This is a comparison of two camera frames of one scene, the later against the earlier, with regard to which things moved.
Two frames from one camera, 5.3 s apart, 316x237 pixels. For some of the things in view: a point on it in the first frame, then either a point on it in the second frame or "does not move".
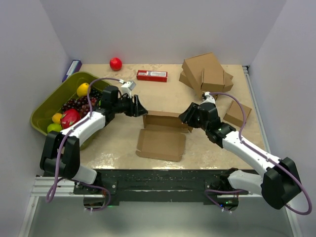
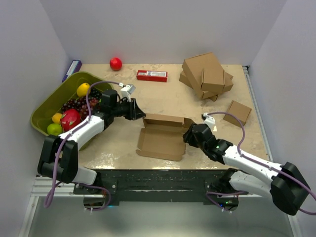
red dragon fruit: [69, 117] does not move
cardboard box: [184, 79] does not move
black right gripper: [187, 116] to [188, 137]
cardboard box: [163, 137] does not move
